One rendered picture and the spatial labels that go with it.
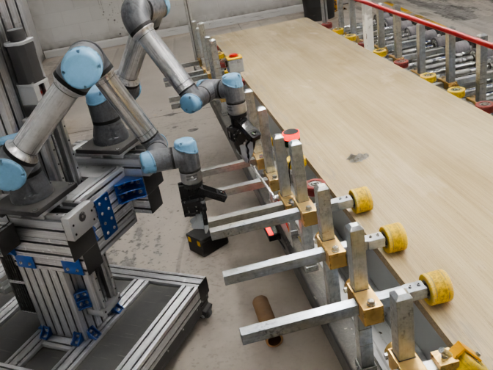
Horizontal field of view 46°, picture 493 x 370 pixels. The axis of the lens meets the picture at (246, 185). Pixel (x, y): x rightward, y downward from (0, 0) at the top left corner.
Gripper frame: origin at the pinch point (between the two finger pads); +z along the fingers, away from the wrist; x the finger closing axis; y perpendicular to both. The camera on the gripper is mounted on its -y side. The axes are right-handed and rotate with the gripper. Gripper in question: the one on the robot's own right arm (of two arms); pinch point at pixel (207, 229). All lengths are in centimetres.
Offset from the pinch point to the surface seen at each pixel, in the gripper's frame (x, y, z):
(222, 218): 1.2, -6.0, -3.9
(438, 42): -166, -176, -5
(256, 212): 1.4, -18.3, -3.5
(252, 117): -52, -30, -20
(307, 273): 23.4, -29.3, 11.5
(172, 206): -188, 12, 83
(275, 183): -20.1, -30.6, -2.3
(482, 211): 42, -82, -10
